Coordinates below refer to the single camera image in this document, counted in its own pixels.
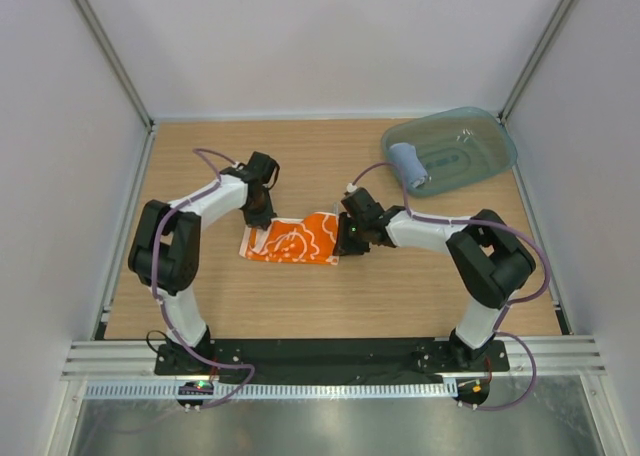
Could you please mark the blue terry towel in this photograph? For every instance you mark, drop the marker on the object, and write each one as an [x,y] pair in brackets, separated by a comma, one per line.
[405,158]

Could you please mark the white orange flower towel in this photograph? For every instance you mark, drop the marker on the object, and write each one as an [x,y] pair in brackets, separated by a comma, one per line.
[310,240]

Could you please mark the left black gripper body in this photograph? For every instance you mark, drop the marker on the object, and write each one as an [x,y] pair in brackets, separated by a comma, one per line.
[260,214]

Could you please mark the slotted metal rail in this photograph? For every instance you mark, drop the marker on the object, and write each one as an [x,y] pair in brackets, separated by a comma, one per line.
[196,390]

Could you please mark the teal plastic tub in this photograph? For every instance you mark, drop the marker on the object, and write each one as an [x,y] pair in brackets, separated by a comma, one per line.
[458,148]

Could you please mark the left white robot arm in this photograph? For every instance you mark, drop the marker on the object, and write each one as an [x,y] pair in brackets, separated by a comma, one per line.
[166,247]

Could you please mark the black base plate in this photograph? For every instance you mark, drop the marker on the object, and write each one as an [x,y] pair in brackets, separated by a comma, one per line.
[328,361]

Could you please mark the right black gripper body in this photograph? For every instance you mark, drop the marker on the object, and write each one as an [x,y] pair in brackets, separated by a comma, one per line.
[352,240]

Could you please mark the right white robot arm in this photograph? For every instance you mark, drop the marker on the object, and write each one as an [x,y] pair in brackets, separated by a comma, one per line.
[491,261]

